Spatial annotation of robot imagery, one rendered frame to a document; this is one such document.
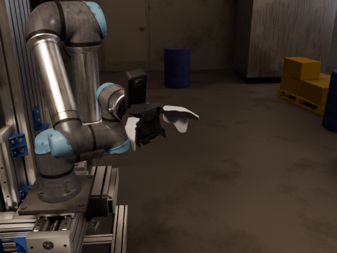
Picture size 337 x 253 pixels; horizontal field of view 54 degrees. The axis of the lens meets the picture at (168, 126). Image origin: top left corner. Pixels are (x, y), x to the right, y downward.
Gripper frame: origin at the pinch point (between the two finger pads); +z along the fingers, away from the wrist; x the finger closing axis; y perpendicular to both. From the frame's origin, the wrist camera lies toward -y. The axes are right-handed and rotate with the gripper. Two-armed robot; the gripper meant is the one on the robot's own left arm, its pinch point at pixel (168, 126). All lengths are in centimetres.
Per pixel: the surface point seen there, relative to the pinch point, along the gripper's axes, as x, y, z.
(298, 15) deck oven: -526, 84, -404
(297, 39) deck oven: -525, 130, -401
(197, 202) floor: -96, 160, -147
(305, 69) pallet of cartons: -418, 146, -295
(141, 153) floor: -95, 161, -260
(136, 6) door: -310, 41, -678
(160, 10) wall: -361, 56, -658
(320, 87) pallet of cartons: -399, 160, -250
